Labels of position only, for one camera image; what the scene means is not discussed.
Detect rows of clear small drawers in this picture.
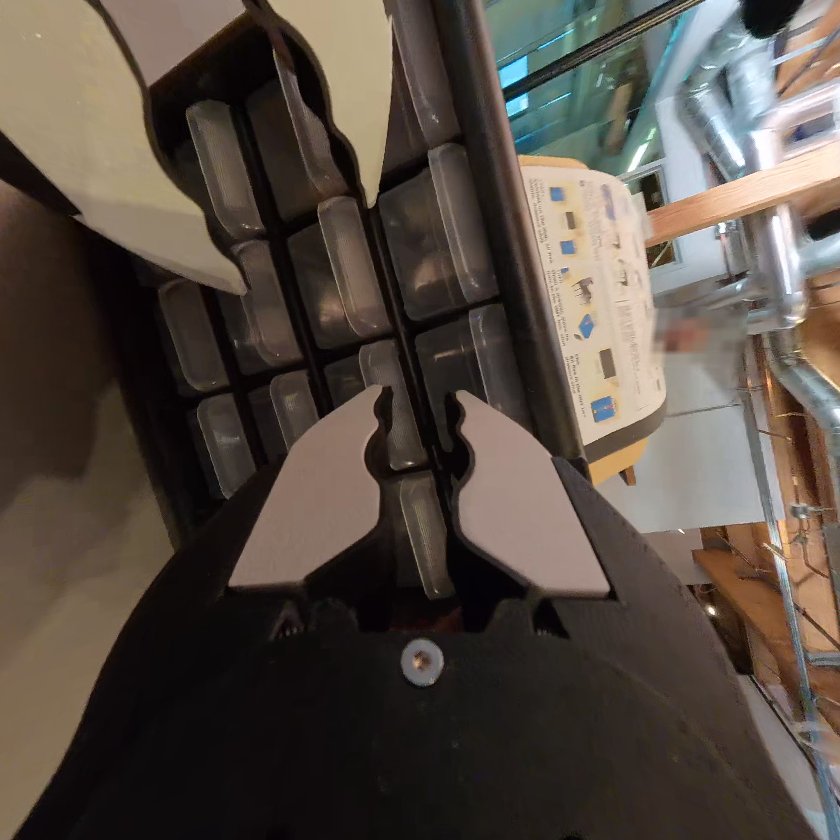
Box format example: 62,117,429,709
154,72,526,601

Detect clear plastic cabinet drawer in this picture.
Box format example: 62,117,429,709
325,340,431,472

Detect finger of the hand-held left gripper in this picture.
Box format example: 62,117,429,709
252,0,396,209
0,0,250,294

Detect black small parts cabinet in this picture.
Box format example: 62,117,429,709
85,0,592,549

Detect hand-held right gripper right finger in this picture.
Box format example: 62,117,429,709
445,390,613,600

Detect printed instruction sheet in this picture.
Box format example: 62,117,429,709
523,157,668,448

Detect wooden ceiling beam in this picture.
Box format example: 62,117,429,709
645,159,840,245

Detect silver metal duct pipes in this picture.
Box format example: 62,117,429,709
679,0,840,460

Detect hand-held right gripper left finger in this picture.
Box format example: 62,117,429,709
228,386,395,588

